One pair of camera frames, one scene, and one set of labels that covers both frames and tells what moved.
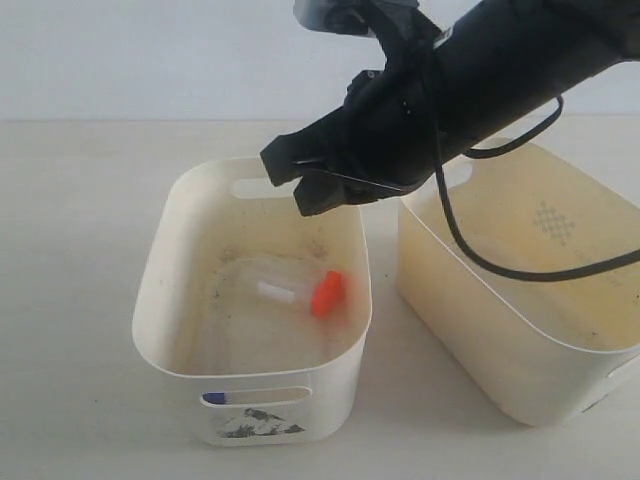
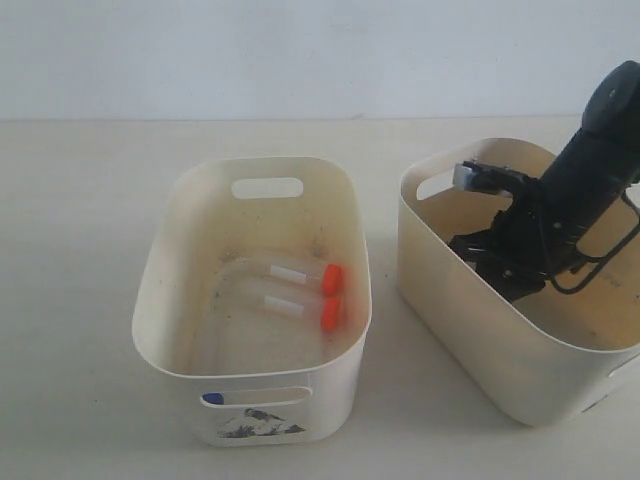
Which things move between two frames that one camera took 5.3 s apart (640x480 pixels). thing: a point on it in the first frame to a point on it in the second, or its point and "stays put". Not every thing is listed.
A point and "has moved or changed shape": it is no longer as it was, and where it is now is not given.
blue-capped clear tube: [214, 397] stays put
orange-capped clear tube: [323, 298] has moved or changed shape
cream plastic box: [257, 313] stays put
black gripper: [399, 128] to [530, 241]
